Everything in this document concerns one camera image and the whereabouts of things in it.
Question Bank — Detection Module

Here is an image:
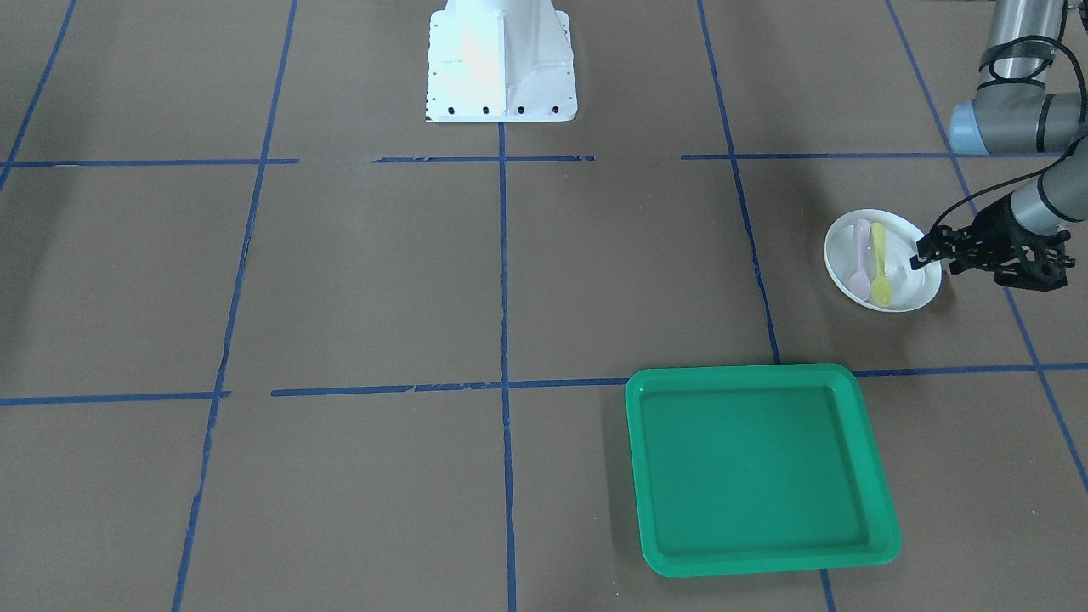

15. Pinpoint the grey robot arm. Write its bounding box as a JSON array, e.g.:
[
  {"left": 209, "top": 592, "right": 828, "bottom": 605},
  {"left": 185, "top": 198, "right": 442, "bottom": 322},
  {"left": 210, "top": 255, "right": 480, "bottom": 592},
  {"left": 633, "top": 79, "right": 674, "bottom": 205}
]
[{"left": 910, "top": 1, "right": 1085, "bottom": 292}]

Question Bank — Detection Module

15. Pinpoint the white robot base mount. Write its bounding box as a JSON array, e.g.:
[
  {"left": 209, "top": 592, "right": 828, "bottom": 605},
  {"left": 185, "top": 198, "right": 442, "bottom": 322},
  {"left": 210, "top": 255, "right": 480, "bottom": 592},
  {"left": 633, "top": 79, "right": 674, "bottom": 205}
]
[{"left": 424, "top": 1, "right": 579, "bottom": 123}]

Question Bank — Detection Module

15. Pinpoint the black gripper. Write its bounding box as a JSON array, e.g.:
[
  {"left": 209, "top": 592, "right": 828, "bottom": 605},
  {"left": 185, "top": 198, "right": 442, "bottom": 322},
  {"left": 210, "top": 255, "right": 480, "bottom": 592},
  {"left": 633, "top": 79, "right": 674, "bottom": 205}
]
[{"left": 910, "top": 196, "right": 1023, "bottom": 276}]

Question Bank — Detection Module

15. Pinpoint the white round plate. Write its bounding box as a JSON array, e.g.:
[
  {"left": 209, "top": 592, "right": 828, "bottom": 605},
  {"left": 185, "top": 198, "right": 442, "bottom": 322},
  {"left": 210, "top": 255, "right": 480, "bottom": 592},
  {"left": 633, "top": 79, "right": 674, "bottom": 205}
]
[{"left": 823, "top": 208, "right": 942, "bottom": 314}]

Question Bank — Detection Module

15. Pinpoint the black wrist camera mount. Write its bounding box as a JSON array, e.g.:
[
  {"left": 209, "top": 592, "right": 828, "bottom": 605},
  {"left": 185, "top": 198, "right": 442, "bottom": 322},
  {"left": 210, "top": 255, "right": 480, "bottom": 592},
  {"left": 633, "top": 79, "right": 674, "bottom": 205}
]
[{"left": 992, "top": 241, "right": 1077, "bottom": 292}]

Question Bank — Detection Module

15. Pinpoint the yellow plastic spoon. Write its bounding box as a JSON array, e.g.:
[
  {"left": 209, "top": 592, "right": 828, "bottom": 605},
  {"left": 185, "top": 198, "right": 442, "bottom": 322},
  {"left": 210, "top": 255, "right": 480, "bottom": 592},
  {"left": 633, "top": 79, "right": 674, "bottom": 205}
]
[{"left": 870, "top": 222, "right": 893, "bottom": 309}]

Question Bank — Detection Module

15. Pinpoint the pink plastic spoon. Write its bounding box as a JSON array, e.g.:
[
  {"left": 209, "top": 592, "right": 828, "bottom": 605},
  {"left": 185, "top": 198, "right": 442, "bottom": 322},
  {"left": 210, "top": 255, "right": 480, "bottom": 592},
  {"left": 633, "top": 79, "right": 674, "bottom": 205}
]
[{"left": 846, "top": 219, "right": 871, "bottom": 302}]

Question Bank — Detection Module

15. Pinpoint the green plastic tray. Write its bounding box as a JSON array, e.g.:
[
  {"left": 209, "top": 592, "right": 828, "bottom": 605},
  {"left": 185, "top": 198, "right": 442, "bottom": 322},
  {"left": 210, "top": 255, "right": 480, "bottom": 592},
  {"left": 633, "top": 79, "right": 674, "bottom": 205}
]
[{"left": 625, "top": 364, "right": 902, "bottom": 580}]

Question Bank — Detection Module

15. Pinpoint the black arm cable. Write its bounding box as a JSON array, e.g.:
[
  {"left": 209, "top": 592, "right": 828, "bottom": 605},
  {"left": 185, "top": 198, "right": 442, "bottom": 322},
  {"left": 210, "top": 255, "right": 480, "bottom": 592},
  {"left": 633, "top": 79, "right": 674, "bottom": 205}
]
[{"left": 930, "top": 34, "right": 1088, "bottom": 235}]

